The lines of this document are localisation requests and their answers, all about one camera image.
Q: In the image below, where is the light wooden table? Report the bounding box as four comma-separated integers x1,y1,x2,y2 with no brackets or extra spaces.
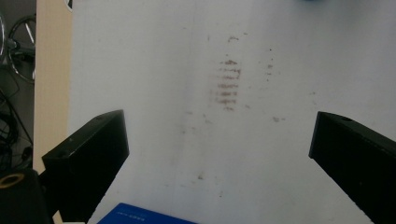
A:
32,0,75,175

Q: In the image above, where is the tangle of black cables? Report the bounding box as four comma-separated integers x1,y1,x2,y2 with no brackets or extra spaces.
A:
0,88,34,172

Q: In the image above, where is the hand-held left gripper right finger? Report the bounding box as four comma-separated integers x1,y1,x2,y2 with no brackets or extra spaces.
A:
308,111,396,224

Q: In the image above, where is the white mat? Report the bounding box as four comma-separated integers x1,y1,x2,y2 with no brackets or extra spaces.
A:
66,0,396,224

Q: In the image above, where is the blue cardboard box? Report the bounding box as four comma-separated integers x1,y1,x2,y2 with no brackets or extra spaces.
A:
96,203,198,224

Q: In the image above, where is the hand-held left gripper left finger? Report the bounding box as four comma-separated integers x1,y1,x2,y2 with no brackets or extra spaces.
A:
41,109,130,224

